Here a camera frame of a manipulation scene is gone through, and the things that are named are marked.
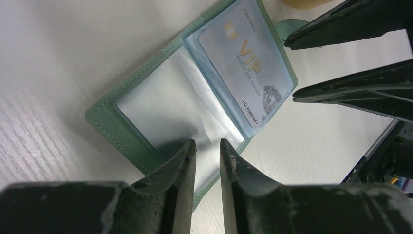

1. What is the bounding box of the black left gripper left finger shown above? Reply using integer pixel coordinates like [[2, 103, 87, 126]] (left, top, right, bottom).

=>
[[0, 139, 196, 234]]

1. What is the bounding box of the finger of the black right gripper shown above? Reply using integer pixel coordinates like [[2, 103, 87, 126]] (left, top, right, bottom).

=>
[[293, 59, 413, 123], [284, 0, 413, 50]]

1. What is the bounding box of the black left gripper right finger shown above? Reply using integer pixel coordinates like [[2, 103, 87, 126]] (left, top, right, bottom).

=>
[[220, 139, 413, 234]]

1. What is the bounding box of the yellow oval tray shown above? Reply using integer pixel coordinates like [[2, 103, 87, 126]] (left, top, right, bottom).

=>
[[281, 0, 335, 10]]

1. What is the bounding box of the white credit card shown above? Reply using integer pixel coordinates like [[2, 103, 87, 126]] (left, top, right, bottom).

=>
[[198, 0, 293, 132]]

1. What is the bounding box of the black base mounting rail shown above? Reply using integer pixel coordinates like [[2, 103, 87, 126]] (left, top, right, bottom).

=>
[[342, 120, 413, 198]]

